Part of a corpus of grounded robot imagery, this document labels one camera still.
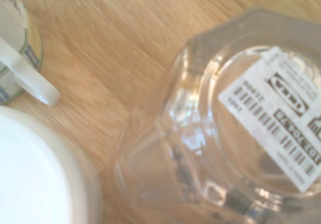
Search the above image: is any clear faceted drinking glass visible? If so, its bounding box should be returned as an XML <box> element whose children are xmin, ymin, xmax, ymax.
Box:
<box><xmin>107</xmin><ymin>7</ymin><xmax>321</xmax><ymax>224</ymax></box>

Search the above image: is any small white striped cup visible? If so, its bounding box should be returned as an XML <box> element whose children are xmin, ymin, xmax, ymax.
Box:
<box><xmin>0</xmin><ymin>0</ymin><xmax>61</xmax><ymax>106</ymax></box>

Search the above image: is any white mug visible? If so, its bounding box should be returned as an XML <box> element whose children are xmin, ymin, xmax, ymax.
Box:
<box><xmin>0</xmin><ymin>105</ymin><xmax>103</xmax><ymax>224</ymax></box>

